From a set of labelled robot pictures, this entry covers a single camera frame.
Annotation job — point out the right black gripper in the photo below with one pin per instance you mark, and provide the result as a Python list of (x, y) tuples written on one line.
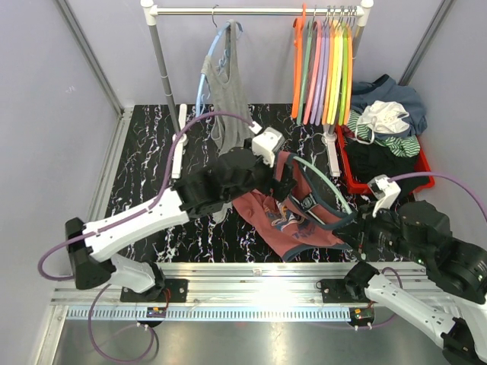
[(358, 233)]

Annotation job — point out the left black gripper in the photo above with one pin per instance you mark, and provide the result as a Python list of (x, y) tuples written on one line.
[(275, 187)]

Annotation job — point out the mint green hanger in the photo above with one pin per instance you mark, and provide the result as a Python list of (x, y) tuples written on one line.
[(327, 180)]

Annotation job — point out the grey tank top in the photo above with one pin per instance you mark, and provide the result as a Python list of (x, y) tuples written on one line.
[(220, 72)]

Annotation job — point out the red tank top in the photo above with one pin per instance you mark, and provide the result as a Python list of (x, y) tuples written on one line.
[(301, 222)]

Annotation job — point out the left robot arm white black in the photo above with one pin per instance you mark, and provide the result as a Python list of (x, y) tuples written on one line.
[(94, 247)]

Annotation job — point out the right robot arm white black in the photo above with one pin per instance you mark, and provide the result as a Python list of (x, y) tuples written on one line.
[(456, 267)]

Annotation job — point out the purple hanger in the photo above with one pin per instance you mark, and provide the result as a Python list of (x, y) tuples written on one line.
[(321, 77)]

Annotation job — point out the yellow hanger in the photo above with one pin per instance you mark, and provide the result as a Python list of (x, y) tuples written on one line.
[(337, 71)]

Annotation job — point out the lime green hanger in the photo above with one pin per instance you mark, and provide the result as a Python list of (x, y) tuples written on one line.
[(345, 72)]

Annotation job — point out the orange-yellow hanger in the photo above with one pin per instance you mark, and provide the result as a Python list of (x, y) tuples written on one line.
[(330, 70)]

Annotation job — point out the black garment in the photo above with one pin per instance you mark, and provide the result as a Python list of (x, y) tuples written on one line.
[(369, 161)]

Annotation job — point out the red plastic bin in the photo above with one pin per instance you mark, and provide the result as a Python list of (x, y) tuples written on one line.
[(352, 184)]

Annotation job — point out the green striped garment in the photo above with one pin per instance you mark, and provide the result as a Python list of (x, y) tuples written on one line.
[(400, 147)]

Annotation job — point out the white garment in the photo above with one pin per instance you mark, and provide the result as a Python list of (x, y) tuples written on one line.
[(383, 120)]

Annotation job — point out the blue grey garment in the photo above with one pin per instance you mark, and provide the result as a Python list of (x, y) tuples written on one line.
[(385, 89)]

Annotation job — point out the white metal clothes rack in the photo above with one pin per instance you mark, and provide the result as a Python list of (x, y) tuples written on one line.
[(355, 16)]

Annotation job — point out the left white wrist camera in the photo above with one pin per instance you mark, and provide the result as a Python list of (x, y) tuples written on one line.
[(267, 144)]

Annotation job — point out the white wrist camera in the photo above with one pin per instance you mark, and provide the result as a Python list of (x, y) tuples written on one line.
[(385, 191), (267, 144)]

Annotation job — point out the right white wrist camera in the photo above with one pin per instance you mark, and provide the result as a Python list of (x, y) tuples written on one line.
[(385, 191)]

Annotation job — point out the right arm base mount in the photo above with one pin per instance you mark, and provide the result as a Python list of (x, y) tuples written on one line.
[(334, 291)]

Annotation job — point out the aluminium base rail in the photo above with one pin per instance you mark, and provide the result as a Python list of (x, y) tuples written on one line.
[(278, 285)]

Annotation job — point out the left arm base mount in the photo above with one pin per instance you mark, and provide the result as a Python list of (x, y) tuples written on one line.
[(175, 290)]

